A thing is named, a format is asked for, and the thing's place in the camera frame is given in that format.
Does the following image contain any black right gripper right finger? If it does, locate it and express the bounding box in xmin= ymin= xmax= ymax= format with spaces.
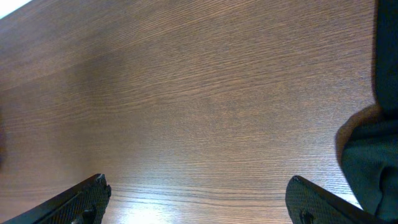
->
xmin=285 ymin=175 xmax=387 ymax=224

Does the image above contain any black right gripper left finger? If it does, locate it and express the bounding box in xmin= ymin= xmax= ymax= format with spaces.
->
xmin=4 ymin=174 xmax=111 ymax=224

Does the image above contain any crumpled black garment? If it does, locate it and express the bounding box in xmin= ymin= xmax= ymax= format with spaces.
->
xmin=341 ymin=0 xmax=397 ymax=223

